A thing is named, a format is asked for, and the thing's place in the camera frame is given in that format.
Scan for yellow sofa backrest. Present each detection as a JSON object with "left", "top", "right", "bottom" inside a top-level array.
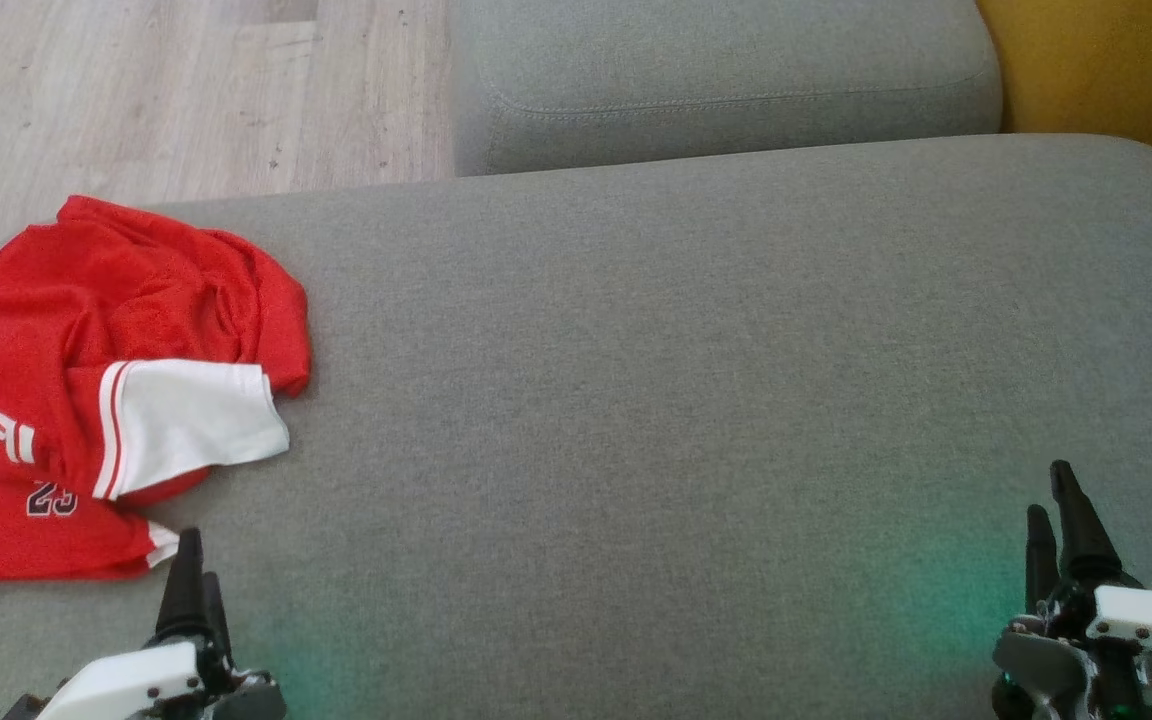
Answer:
[{"left": 976, "top": 0, "right": 1152, "bottom": 191}]

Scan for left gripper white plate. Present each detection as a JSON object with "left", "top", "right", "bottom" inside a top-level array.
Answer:
[{"left": 36, "top": 528, "right": 287, "bottom": 720}]

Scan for red shirt with white sleeves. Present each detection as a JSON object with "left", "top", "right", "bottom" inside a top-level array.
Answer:
[{"left": 0, "top": 195, "right": 313, "bottom": 501}]

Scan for red shorts with number print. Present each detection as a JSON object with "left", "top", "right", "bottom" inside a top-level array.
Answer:
[{"left": 0, "top": 478, "right": 182, "bottom": 583}]

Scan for small grey sofa seat cushion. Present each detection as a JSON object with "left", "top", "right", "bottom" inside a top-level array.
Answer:
[{"left": 451, "top": 0, "right": 1004, "bottom": 179}]

